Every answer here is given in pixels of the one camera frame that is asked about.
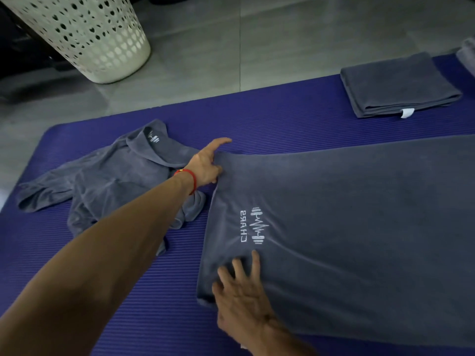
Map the person's left hand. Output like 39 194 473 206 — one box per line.
183 136 234 192

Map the white perforated laundry basket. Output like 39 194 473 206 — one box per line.
1 0 152 85

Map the red string bracelet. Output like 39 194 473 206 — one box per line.
173 168 197 196

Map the purple ribbed mat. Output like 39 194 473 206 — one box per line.
0 53 475 356

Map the dark grey printed towel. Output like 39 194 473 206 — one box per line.
340 51 464 120
196 133 475 347

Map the person's right hand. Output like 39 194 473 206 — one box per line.
211 249 281 348

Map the maroon padded gym machine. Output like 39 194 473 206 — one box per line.
0 3 79 104

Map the person's left forearm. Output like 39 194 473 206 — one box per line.
0 174 193 356

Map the pile of dark grey towels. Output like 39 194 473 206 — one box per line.
15 119 207 256

